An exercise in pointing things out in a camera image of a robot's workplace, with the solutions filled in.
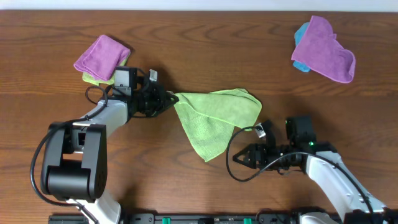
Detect light green microfiber cloth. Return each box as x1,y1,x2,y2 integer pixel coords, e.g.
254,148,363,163
174,88,262,162

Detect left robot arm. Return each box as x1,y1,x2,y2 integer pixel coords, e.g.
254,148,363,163
30,66,179,223

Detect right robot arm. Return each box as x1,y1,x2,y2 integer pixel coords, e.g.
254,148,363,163
226,116,397,223

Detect folded green cloth under purple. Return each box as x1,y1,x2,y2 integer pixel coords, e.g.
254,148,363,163
82,54,130,86

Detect large purple cloth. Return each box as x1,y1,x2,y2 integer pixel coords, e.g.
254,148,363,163
291,16,356,83

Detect blue cloth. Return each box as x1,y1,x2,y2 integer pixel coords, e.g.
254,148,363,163
293,22,310,73

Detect right black cable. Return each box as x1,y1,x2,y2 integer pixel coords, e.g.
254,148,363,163
225,125,377,224

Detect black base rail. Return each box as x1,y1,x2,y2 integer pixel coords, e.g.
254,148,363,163
48,212,343,224

